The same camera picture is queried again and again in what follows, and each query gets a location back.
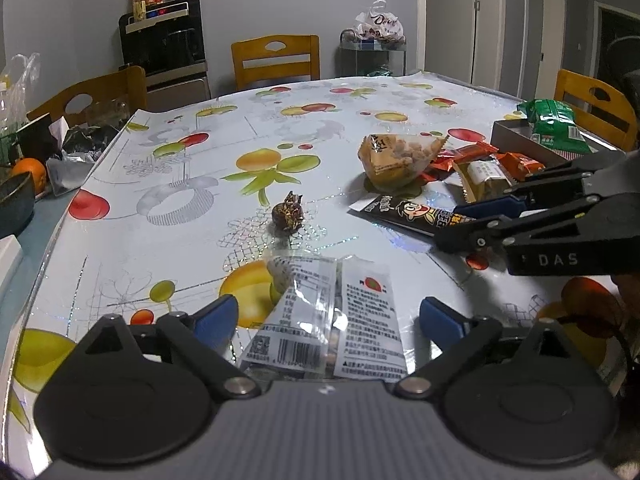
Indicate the white container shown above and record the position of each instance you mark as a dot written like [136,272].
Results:
[9,265]

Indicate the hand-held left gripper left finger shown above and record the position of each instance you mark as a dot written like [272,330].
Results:
[217,321]

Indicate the dark bowl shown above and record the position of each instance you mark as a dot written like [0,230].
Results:
[15,205]

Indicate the grey cardboard box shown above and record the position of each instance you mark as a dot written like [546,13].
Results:
[515,135]

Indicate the clear peanut snack bag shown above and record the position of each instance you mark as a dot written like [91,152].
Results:
[395,157]

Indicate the wooden chair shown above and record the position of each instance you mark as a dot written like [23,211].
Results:
[575,87]
[275,67]
[115,90]

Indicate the golden cake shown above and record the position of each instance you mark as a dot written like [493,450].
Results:
[482,177]

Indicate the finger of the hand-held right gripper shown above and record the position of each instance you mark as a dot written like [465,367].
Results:
[470,236]
[492,206]

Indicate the white door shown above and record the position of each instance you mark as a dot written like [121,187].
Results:
[450,20]

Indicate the fruit print tablecloth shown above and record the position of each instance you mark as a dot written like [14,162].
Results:
[200,240]

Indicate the dark tissue box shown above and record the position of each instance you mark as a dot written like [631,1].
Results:
[35,137]

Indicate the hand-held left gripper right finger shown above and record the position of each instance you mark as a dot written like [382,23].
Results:
[441,321]

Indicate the black plastic bag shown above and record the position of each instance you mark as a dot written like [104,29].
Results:
[87,139]

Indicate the metal storage cart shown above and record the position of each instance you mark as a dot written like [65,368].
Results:
[365,60]

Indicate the clear plastic bag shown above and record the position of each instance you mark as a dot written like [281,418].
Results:
[20,85]

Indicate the black snack stick packet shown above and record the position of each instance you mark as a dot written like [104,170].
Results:
[400,209]

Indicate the clear snack packet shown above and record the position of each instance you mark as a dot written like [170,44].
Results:
[370,320]
[300,310]

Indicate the dark chocolate candy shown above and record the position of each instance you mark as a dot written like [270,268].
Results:
[287,212]

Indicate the black water dispenser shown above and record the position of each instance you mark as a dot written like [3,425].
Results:
[165,50]

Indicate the green snack bag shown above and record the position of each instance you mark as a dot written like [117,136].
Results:
[555,120]

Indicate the orange snack packet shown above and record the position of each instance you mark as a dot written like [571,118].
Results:
[440,167]
[472,151]
[520,162]

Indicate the white plastic shopping bag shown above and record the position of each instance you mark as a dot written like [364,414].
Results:
[380,22]

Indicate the orange fruit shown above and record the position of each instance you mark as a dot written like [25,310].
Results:
[30,172]

